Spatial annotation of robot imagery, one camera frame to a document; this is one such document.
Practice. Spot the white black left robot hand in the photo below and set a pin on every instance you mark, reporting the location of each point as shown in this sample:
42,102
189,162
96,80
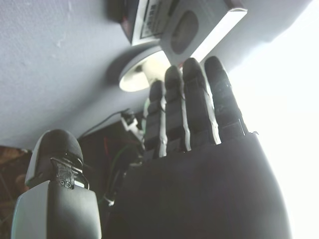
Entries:
199,186

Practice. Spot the grey white box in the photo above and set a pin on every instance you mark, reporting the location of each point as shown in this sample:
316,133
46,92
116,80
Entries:
219,32

